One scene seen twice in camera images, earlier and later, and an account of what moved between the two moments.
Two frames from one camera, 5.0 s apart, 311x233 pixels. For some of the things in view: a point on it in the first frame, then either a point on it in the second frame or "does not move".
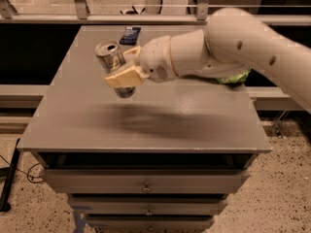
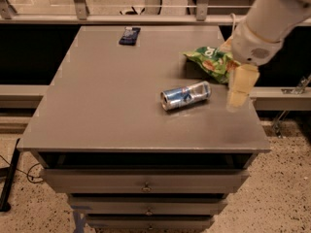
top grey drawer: [144, 181] does not move
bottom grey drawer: [149, 222] does not move
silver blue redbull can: [110, 56] to [182, 96]
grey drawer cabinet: [162, 160] does not move
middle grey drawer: [147, 205] does not move
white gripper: [156, 59] to [251, 47]
